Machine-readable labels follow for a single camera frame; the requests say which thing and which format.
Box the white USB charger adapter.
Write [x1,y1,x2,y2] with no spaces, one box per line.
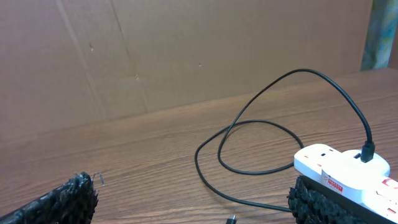
[335,149,391,190]

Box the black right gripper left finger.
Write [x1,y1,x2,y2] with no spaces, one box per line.
[1,172,98,224]

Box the brown cardboard backdrop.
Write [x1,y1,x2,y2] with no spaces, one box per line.
[0,0,398,138]

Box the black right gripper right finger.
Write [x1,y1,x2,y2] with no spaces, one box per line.
[287,175,394,224]

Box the white power extension strip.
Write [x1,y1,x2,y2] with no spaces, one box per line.
[289,144,397,223]

